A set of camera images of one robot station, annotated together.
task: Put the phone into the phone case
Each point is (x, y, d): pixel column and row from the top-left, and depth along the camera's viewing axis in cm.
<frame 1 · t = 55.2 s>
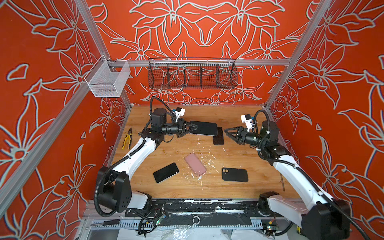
left hand: (196, 127, 70), fingers closed
right hand: (224, 133, 70), fingers open
red-edged black phone: (205, 128, 71), point 30 cm above the table
pink phone case: (195, 164, 91), on the table
black phone case with holes: (234, 174, 88), on the table
yellow black pliers: (129, 132, 105), on the table

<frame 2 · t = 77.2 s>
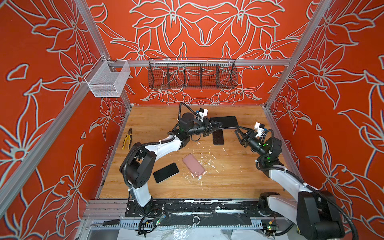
left hand: (222, 124, 73), fingers closed
right hand: (233, 129, 74), fingers open
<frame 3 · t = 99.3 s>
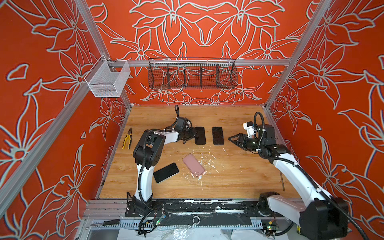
left hand: (197, 132, 100), fingers open
right hand: (229, 139, 78), fingers open
black phone case with holes: (201, 139, 102), on the table
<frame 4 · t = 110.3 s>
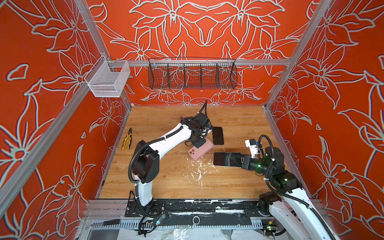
left hand: (198, 140, 86), fingers closed
right hand: (230, 158, 70), fingers closed
pink phone case: (196, 153, 85), point 10 cm above the table
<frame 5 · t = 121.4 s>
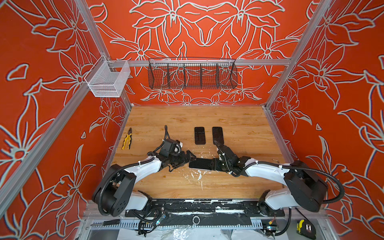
left hand: (191, 159, 84), fingers open
right hand: (209, 165, 86), fingers open
